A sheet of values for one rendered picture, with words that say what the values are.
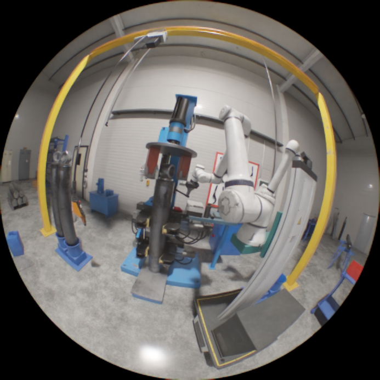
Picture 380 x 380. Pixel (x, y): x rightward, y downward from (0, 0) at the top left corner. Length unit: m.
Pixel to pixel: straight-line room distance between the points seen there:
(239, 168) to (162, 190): 0.83
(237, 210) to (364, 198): 10.36
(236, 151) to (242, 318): 0.99
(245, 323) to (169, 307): 1.07
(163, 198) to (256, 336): 1.40
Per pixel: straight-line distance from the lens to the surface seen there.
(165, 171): 1.19
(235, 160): 0.58
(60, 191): 1.74
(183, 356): 1.59
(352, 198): 10.63
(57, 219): 2.16
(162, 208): 1.22
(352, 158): 11.31
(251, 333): 0.88
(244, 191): 0.51
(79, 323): 1.79
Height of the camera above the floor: 1.57
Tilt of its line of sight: 7 degrees down
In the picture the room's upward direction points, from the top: 11 degrees clockwise
